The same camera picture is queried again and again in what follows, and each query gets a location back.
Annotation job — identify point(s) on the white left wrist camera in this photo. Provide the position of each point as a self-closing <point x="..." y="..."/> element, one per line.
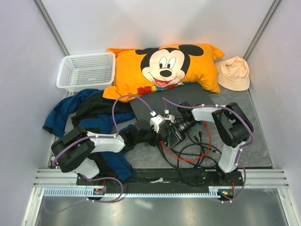
<point x="155" y="122"/>

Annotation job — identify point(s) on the dark grey network switch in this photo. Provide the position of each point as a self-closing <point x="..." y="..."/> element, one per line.
<point x="187" y="95"/>

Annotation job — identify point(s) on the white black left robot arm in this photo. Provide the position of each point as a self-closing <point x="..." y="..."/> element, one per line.
<point x="75" y="150"/>

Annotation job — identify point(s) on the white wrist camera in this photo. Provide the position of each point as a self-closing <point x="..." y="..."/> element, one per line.
<point x="155" y="122"/>
<point x="169" y="117"/>

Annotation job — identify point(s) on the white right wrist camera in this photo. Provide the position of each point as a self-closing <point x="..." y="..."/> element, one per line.
<point x="169" y="117"/>

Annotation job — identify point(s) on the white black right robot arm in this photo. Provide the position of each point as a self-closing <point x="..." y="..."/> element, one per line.
<point x="233" y="126"/>

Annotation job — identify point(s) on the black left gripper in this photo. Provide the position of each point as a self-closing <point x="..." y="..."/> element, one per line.
<point x="156" y="138"/>

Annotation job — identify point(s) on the aluminium frame rail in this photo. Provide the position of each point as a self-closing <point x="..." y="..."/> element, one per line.
<point x="255" y="178"/>

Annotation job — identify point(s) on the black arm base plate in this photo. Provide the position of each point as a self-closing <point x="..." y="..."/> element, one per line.
<point x="167" y="179"/>

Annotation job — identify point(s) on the orange Mickey Mouse pillow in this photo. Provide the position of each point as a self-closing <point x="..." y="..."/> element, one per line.
<point x="143" y="71"/>

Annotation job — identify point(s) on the blue and black jacket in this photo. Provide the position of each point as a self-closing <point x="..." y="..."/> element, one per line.
<point x="98" y="115"/>

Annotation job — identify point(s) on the beige bucket hat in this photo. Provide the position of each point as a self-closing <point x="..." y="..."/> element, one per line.
<point x="233" y="74"/>

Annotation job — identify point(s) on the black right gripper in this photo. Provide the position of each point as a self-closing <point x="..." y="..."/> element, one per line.
<point x="176" y="136"/>

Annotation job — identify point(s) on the white plastic mesh basket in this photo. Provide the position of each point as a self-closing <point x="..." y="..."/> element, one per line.
<point x="86" y="71"/>

